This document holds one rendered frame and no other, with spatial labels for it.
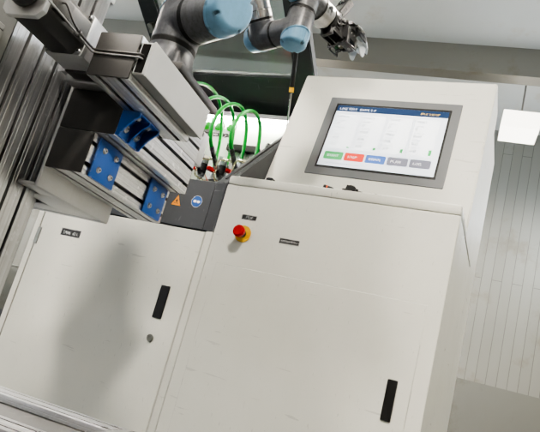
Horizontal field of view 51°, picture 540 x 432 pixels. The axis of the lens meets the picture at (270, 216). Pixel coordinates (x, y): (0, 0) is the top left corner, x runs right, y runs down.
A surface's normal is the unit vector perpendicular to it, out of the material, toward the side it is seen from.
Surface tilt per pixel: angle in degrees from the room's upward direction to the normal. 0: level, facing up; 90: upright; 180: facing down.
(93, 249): 90
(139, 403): 90
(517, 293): 90
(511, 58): 90
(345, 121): 76
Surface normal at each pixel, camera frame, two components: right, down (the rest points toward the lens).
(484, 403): -0.26, -0.30
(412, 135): -0.28, -0.53
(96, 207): 0.93, 0.17
